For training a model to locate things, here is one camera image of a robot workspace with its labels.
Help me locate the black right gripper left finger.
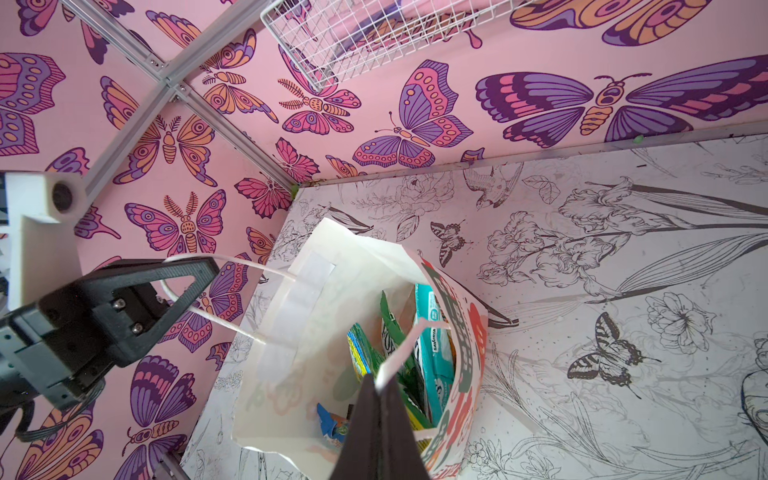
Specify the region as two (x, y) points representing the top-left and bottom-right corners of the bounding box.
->
(330, 374), (382, 480)

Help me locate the teal Fox's fruits bag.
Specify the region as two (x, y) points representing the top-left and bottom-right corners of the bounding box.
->
(414, 284), (455, 424)

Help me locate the green Fox's spring tea bag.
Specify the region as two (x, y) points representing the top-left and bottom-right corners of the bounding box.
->
(346, 292), (434, 430)

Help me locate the blue snack packet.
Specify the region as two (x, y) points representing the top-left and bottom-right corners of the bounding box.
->
(316, 403), (349, 448)

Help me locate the white paper bag with flower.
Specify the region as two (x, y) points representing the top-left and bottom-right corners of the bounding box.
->
(230, 218), (488, 479)

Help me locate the white wire basket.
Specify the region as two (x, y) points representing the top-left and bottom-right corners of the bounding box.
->
(260, 1), (533, 90)

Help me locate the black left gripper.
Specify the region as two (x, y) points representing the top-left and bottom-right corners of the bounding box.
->
(1, 257), (219, 414)

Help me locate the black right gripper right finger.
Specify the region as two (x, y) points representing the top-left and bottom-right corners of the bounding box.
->
(382, 380), (429, 480)

